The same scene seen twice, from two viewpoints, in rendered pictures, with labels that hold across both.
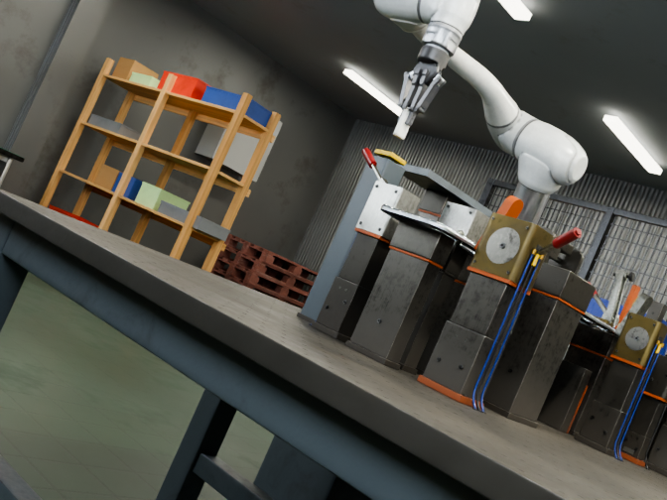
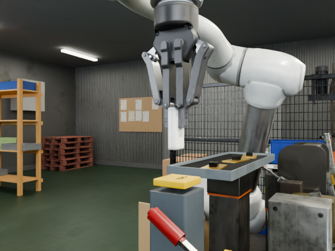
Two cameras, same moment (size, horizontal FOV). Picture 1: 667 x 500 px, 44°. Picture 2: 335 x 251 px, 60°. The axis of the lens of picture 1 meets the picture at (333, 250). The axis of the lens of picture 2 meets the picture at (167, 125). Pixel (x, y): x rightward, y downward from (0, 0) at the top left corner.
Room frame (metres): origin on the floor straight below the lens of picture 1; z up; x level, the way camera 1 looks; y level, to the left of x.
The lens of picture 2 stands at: (1.57, 0.11, 1.25)
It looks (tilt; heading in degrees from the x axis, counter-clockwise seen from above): 0 degrees down; 344
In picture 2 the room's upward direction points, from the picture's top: straight up
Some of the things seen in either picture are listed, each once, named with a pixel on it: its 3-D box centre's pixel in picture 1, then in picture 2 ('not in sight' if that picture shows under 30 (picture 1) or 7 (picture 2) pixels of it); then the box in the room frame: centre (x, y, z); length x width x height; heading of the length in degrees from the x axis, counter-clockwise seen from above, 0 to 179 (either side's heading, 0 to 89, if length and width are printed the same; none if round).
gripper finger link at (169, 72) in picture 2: (414, 91); (169, 76); (2.05, -0.02, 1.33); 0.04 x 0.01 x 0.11; 133
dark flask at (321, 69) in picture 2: not in sight; (321, 81); (3.04, -1.29, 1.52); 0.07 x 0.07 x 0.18
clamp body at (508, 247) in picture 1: (491, 312); not in sight; (1.58, -0.33, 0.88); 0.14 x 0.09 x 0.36; 43
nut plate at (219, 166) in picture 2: not in sight; (214, 165); (2.12, -0.14, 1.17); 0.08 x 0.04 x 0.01; 139
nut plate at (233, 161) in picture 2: not in sight; (236, 158); (2.21, -0.24, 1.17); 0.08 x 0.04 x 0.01; 124
